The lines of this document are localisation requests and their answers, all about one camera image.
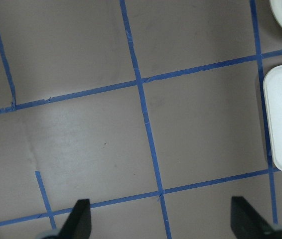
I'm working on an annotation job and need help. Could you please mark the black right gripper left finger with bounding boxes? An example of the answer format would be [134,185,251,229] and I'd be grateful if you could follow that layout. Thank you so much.
[57,199,92,239]

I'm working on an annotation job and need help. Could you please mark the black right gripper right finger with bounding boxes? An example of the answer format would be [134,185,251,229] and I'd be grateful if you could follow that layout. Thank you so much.
[231,196,275,239]

